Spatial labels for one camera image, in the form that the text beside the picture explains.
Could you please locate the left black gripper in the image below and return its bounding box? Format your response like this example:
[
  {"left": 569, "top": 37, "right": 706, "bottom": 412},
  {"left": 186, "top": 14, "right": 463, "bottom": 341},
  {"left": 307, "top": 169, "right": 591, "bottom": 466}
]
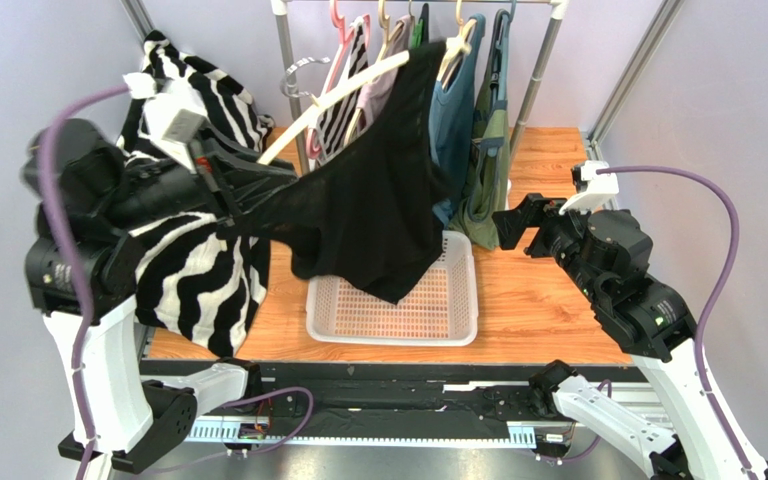
[{"left": 104, "top": 114, "right": 298, "bottom": 227}]

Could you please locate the pink plastic hanger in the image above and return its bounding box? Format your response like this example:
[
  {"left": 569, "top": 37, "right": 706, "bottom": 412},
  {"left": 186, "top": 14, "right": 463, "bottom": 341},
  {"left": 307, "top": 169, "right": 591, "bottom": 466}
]
[{"left": 305, "top": 0, "right": 372, "bottom": 161}]

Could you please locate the black white striped tank top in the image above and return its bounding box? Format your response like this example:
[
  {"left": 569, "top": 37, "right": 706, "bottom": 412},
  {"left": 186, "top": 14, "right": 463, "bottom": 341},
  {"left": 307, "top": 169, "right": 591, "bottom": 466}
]
[{"left": 307, "top": 16, "right": 373, "bottom": 164}]

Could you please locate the cream plastic hanger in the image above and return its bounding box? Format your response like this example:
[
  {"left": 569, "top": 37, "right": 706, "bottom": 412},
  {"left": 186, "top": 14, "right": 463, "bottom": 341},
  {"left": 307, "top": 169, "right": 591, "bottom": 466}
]
[{"left": 257, "top": 51, "right": 410, "bottom": 165}]

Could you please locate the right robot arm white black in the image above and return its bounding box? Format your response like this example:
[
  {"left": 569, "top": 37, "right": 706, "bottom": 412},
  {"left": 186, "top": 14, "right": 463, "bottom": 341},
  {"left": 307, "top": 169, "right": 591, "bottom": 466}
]
[{"left": 493, "top": 193, "right": 768, "bottom": 479}]

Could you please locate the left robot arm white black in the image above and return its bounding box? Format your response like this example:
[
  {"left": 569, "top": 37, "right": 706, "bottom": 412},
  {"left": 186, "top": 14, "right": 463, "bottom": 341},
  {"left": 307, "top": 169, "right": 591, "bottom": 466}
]
[{"left": 22, "top": 118, "right": 296, "bottom": 475}]

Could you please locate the olive green tank top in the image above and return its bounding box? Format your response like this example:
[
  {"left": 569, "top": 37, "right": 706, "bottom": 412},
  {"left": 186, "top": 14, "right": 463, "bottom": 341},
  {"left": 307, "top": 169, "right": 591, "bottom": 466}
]
[{"left": 448, "top": 9, "right": 513, "bottom": 252}]

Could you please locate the blue tank top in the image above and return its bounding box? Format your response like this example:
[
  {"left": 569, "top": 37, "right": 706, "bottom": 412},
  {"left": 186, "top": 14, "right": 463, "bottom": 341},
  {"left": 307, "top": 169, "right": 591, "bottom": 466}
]
[{"left": 429, "top": 14, "right": 486, "bottom": 226}]

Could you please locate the mauve tank top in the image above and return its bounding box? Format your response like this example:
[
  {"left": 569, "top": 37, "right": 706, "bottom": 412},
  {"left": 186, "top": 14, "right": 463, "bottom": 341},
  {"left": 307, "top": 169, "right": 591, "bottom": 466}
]
[{"left": 350, "top": 15, "right": 412, "bottom": 137}]

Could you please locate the wooden hanger under blue top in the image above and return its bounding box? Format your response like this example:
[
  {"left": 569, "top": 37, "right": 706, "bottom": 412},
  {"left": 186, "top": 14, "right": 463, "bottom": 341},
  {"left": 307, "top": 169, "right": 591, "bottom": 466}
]
[{"left": 436, "top": 0, "right": 477, "bottom": 90}]

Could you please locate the teal plastic hanger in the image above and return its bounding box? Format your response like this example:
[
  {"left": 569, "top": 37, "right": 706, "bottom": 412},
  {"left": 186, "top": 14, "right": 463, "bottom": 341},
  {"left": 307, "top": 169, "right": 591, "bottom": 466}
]
[{"left": 486, "top": 1, "right": 517, "bottom": 110}]

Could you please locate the wooden hanger under mauve top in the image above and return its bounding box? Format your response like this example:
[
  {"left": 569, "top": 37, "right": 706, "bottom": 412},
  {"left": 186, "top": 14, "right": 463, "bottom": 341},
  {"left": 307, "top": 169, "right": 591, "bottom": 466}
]
[{"left": 343, "top": 0, "right": 414, "bottom": 146}]

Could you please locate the green plastic hanger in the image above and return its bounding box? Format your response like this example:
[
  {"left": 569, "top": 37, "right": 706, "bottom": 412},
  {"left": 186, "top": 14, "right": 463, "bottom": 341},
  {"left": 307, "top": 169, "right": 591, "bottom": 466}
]
[{"left": 408, "top": 1, "right": 423, "bottom": 49}]

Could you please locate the black top on green hanger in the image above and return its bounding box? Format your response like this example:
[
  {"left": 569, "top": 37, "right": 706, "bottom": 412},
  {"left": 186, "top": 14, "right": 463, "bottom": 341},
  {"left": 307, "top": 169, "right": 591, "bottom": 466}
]
[{"left": 409, "top": 3, "right": 430, "bottom": 49}]

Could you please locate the zebra striped blanket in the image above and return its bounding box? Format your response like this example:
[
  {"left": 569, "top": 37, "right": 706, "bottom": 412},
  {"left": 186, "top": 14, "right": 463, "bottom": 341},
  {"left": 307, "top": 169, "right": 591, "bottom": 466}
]
[{"left": 132, "top": 30, "right": 274, "bottom": 357}]

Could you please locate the white plastic laundry basket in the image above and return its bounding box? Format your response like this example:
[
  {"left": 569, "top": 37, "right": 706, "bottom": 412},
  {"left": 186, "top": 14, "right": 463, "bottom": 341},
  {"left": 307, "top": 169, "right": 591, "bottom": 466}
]
[{"left": 306, "top": 231, "right": 479, "bottom": 347}]

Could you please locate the metal clothes rack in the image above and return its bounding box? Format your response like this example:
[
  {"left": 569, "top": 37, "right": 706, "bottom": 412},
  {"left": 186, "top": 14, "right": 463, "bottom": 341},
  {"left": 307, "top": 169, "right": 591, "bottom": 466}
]
[{"left": 270, "top": 1, "right": 570, "bottom": 174}]

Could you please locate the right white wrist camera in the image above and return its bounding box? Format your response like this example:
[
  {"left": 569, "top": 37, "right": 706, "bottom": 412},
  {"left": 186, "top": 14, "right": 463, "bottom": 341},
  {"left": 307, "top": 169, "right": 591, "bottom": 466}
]
[{"left": 560, "top": 160, "right": 619, "bottom": 214}]

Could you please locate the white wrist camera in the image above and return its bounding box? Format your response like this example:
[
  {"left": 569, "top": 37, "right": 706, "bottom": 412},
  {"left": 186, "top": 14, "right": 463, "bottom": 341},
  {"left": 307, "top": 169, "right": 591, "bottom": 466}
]
[
  {"left": 560, "top": 160, "right": 619, "bottom": 214},
  {"left": 123, "top": 73, "right": 208, "bottom": 173}
]

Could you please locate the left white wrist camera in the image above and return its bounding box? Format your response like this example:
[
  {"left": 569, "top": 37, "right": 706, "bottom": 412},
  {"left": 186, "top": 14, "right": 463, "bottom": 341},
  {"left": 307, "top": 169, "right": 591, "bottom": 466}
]
[{"left": 123, "top": 73, "right": 208, "bottom": 173}]

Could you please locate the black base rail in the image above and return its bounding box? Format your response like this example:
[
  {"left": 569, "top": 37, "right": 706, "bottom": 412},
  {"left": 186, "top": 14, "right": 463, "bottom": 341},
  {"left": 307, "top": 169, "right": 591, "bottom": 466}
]
[{"left": 94, "top": 359, "right": 655, "bottom": 461}]

